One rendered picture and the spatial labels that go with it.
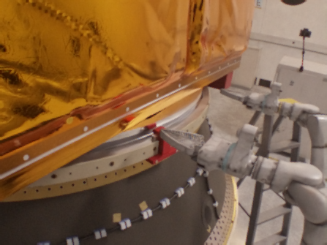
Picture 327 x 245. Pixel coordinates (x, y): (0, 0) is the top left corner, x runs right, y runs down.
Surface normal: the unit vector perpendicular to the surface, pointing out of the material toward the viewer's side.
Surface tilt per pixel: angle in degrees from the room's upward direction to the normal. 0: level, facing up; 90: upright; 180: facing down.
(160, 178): 62
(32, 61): 88
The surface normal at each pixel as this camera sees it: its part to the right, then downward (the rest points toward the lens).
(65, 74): 0.86, 0.27
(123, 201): 0.56, -0.07
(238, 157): -0.40, -0.18
